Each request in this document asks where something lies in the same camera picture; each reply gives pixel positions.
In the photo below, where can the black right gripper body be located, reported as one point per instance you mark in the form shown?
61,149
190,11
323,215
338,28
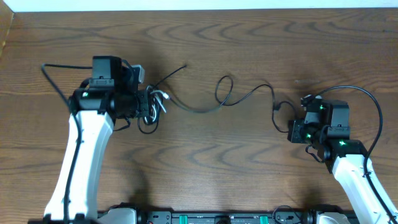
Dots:
304,133

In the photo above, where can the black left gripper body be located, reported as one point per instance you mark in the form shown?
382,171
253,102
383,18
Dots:
143,100

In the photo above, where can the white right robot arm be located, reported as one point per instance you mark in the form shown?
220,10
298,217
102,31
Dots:
326,129

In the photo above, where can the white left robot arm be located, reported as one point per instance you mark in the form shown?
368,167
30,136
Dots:
111,93

